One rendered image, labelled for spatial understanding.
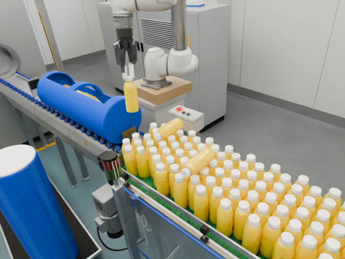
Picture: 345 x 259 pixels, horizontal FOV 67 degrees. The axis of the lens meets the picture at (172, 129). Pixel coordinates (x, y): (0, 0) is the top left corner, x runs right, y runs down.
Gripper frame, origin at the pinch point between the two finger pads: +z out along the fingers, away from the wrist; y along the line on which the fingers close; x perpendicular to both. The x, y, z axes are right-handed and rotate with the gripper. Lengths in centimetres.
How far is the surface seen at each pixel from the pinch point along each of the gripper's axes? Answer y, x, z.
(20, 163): 48, -36, 44
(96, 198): 28, -1, 61
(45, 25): -36, -156, -14
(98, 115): 7.3, -20.2, 25.9
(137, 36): -167, -178, 10
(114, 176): 34, 28, 30
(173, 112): -28.4, 4.0, 29.7
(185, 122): -28.4, 13.5, 33.5
